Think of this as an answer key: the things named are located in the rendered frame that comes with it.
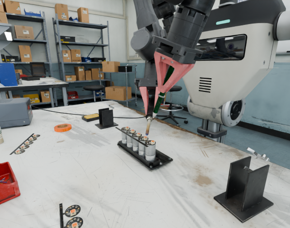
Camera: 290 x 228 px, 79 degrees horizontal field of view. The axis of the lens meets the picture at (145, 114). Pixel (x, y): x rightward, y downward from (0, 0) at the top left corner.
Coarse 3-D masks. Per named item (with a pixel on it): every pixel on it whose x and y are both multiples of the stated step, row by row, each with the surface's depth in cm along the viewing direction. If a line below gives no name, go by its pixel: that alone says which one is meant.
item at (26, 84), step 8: (0, 24) 168; (8, 24) 172; (8, 32) 194; (0, 56) 275; (56, 80) 255; (0, 88) 179; (8, 88) 183; (16, 88) 186; (24, 88) 191; (32, 88) 195; (40, 88) 199; (64, 88) 217; (64, 96) 220; (64, 104) 223
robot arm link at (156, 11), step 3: (153, 0) 82; (156, 0) 82; (159, 0) 82; (162, 0) 82; (153, 3) 84; (156, 3) 83; (159, 3) 83; (153, 6) 85; (156, 6) 85; (171, 6) 84; (174, 6) 85; (156, 9) 86; (171, 9) 85; (174, 9) 85; (156, 12) 86; (159, 12) 86; (156, 15) 87; (159, 15) 87; (159, 18) 89; (162, 18) 90
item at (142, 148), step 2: (142, 138) 42; (138, 142) 43; (144, 142) 42; (140, 144) 42; (140, 146) 42; (142, 146) 42; (144, 146) 42; (140, 148) 42; (142, 148) 42; (144, 148) 42; (140, 150) 42; (142, 150) 42; (144, 150) 42; (140, 152) 42; (142, 152) 42; (144, 152) 42; (140, 154) 43; (142, 154) 42; (144, 154) 42
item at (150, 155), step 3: (147, 147) 40; (150, 147) 39; (153, 147) 40; (147, 150) 40; (150, 150) 40; (153, 150) 40; (147, 153) 40; (150, 153) 40; (153, 153) 40; (147, 156) 40; (150, 156) 40; (153, 156) 40; (147, 159) 40; (150, 159) 40; (153, 159) 40
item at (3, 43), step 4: (0, 28) 170; (4, 28) 172; (8, 28) 174; (0, 32) 171; (0, 40) 271; (4, 40) 274; (8, 40) 276; (0, 44) 272; (4, 44) 275; (0, 48) 273; (0, 84) 180; (0, 96) 184
